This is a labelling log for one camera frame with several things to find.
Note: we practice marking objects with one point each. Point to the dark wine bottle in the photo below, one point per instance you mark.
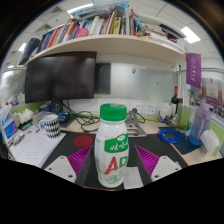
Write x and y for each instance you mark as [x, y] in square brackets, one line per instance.
[174, 100]

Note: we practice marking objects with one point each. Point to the translucent purple water bottle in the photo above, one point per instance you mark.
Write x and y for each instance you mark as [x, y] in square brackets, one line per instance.
[199, 125]

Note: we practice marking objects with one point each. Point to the white tissue pack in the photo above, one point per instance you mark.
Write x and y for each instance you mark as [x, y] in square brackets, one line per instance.
[210, 141]

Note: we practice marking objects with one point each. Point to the purple hanging banner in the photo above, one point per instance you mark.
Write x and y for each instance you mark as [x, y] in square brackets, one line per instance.
[193, 70]

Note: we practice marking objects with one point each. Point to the white drink bottle green cap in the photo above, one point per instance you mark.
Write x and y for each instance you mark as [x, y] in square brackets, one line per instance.
[111, 150]

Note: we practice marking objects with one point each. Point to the black and white patterned mug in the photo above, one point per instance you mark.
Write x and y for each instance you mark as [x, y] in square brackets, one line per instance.
[51, 126]

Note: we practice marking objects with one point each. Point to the green tissue box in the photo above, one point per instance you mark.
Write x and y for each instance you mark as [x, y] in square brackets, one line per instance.
[24, 120]

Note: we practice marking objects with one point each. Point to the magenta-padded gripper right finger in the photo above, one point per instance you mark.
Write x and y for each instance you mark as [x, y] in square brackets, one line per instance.
[163, 168]

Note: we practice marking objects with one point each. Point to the white wall power outlets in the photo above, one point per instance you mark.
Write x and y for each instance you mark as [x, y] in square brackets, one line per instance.
[145, 108]

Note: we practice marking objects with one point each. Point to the black computer monitor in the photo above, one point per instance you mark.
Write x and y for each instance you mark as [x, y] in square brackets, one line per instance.
[60, 76]

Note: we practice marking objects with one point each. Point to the grey metal laptop stand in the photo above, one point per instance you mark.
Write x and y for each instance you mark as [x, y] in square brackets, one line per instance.
[135, 128]

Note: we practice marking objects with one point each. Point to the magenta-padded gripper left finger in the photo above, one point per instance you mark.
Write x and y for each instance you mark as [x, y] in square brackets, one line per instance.
[63, 168]

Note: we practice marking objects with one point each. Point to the wall shelf with books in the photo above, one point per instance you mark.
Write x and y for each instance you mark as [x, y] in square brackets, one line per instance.
[110, 40]

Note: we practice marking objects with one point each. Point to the white paper slip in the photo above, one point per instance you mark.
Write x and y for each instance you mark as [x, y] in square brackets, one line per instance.
[132, 178]

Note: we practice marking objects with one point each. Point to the black desk mat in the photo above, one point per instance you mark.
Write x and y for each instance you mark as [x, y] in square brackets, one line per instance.
[151, 141]

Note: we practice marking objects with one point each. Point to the flat round red coaster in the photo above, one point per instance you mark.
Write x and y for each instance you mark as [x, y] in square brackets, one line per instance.
[83, 141]

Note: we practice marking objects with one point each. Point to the group photo poster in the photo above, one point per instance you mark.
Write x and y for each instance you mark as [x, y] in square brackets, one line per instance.
[210, 96]

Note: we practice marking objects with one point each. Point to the blue mouse pad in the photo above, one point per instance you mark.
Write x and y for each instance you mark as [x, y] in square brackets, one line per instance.
[185, 146]

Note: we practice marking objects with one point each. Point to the blue and white carton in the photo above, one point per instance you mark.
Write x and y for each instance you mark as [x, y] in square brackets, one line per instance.
[8, 126]

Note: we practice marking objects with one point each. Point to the open white notebook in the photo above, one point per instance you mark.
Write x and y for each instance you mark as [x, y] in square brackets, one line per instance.
[35, 148]

